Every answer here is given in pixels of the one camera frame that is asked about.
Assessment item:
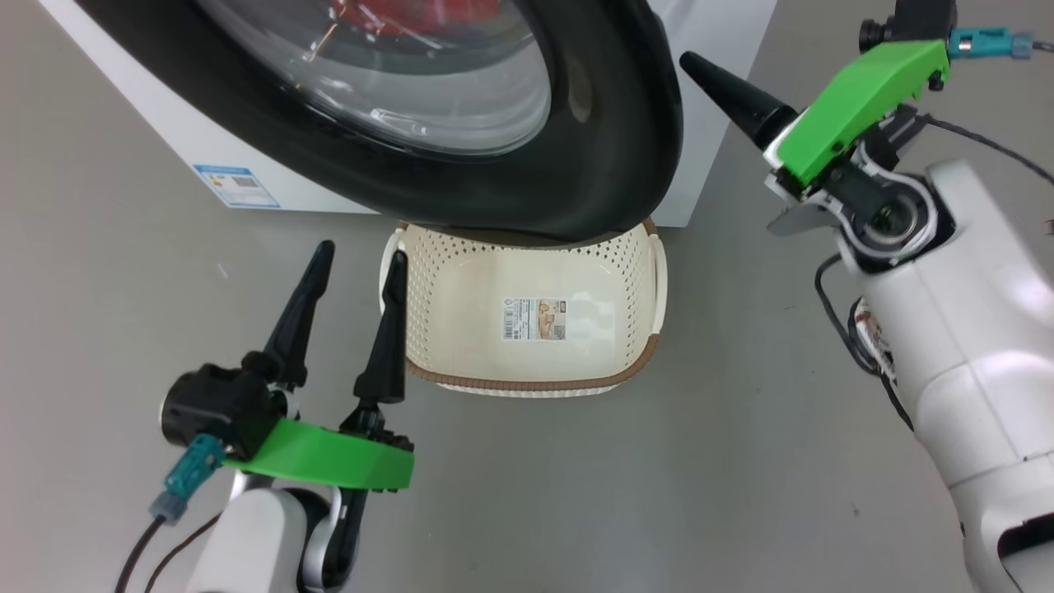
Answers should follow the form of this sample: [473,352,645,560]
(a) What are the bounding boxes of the teal right camera connector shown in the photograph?
[947,26,1035,61]

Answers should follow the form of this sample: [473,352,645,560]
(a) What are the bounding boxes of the cream perforated laundry basket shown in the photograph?
[378,218,669,400]

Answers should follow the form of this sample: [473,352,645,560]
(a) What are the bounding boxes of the red clothes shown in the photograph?
[325,0,503,39]

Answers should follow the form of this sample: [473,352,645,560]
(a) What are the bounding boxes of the teal camera connector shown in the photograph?
[947,26,1035,61]
[149,434,226,525]

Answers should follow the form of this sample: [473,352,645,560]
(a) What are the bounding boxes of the white washing machine body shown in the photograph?
[37,0,779,229]

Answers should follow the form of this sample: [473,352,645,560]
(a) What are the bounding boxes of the black round washer door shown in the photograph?
[74,0,684,245]

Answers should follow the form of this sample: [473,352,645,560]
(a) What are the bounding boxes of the blue energy label sticker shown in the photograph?
[193,163,282,209]

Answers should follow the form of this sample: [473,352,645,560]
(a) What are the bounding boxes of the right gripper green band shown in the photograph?
[679,37,953,240]

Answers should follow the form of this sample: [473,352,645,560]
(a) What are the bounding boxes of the teal left camera connector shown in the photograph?
[149,434,226,525]

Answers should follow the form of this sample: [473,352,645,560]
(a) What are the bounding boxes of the thin black cable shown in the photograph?
[142,511,225,593]
[814,254,916,433]
[918,114,1054,186]
[114,515,166,593]

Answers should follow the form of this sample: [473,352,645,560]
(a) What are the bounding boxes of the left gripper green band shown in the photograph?
[221,240,416,493]

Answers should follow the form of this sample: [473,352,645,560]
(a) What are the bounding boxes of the paper label in basket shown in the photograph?
[500,297,568,343]

